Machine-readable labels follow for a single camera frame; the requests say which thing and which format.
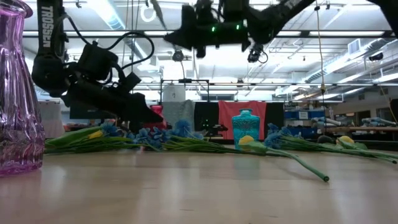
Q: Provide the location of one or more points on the round black ceiling fixture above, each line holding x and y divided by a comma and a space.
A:
178, 56

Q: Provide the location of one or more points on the white ceiling vent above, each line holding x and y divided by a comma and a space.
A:
354, 46

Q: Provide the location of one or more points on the red glass vase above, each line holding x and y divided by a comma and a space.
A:
158, 109

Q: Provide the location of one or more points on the black computer monitor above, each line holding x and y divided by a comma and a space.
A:
77, 113

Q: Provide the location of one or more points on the black ceiling speaker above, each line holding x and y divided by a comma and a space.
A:
376, 56

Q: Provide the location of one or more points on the narrow black hanging cloth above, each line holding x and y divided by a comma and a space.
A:
275, 115

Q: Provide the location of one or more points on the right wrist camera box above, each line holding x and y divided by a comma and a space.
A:
255, 54

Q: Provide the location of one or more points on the black background robot device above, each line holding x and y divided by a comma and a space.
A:
214, 128

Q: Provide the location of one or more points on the purple ribbed glass vase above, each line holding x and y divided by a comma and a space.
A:
18, 109

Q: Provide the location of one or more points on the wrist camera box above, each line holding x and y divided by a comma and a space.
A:
96, 60
255, 54

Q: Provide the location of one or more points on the yellow artificial tulip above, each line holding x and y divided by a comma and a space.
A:
246, 140
345, 140
71, 137

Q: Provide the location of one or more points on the plain blue storage bin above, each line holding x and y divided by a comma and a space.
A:
308, 133

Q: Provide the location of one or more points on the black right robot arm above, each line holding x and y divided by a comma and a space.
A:
273, 18

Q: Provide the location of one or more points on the teal patterned glass vase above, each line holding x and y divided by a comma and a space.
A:
245, 127

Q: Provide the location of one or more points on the horizontal overhead frame beam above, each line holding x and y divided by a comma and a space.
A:
304, 33

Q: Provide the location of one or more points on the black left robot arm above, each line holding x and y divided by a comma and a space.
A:
46, 31

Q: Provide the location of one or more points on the wide black hanging cloth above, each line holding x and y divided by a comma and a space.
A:
202, 112

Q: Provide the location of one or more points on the wooden workbench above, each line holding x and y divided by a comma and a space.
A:
367, 128

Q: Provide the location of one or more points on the red hanging cloth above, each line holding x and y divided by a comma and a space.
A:
225, 118

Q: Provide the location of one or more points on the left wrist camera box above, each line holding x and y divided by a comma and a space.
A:
96, 60

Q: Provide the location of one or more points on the black metal frame stand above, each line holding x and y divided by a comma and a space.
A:
186, 80

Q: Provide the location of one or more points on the white box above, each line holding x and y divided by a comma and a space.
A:
174, 93

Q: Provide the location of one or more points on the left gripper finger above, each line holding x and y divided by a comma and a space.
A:
135, 126
140, 112

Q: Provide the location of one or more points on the gray hanging cloth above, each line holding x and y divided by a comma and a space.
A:
178, 112

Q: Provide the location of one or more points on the blue bin with label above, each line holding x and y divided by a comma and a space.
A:
292, 115

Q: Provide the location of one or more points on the white hanging cloth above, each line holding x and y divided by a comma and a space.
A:
53, 119

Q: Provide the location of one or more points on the pale blue robot arm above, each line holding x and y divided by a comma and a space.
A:
326, 121
377, 121

